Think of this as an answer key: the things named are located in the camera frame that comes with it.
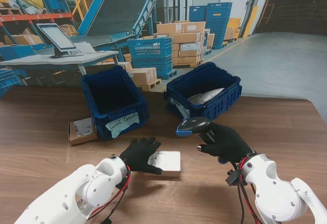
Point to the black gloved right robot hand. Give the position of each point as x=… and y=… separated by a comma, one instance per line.
x=230, y=145

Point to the cardboard box with large label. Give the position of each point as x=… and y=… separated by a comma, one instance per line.
x=168, y=162

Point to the white padded mailer bag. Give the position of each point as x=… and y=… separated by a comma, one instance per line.
x=207, y=95

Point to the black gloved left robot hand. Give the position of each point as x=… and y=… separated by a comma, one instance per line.
x=139, y=155

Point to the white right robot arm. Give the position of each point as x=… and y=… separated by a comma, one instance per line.
x=276, y=198

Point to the paper label bagged parcels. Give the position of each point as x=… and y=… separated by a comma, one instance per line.
x=184, y=111

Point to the blue bin labelled boxed parcels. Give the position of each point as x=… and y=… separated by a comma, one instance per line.
x=112, y=96

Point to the printed warehouse backdrop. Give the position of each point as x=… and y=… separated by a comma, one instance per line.
x=153, y=17

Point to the black and blue barcode scanner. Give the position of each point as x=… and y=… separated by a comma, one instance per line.
x=196, y=124

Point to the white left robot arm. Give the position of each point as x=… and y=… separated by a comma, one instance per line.
x=81, y=190

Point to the small cardboard box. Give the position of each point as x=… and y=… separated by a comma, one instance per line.
x=80, y=132

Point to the blue bin labelled bagged parcels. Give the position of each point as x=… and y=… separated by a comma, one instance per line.
x=222, y=104

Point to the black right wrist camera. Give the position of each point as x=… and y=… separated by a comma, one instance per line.
x=233, y=177

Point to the paper label boxed parcels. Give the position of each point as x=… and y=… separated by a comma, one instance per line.
x=122, y=124

